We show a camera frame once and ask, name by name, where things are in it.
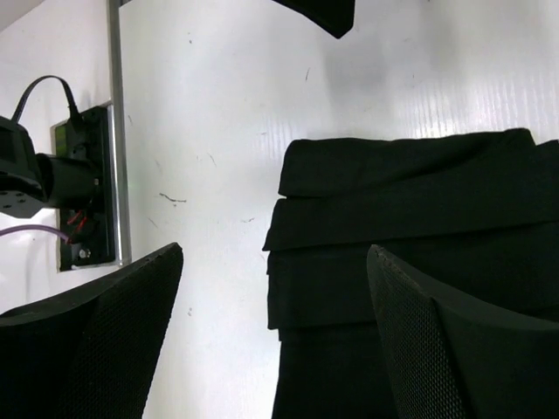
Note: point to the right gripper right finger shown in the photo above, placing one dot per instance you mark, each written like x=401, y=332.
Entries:
x=451, y=355

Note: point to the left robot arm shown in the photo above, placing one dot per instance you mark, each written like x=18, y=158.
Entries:
x=28, y=177

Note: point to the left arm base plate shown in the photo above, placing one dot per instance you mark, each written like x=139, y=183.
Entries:
x=89, y=184

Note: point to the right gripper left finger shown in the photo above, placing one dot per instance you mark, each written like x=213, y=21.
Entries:
x=90, y=352

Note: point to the black pleated skirt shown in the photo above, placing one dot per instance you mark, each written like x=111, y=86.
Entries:
x=478, y=212

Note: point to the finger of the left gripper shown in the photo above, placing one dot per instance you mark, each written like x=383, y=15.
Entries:
x=336, y=17

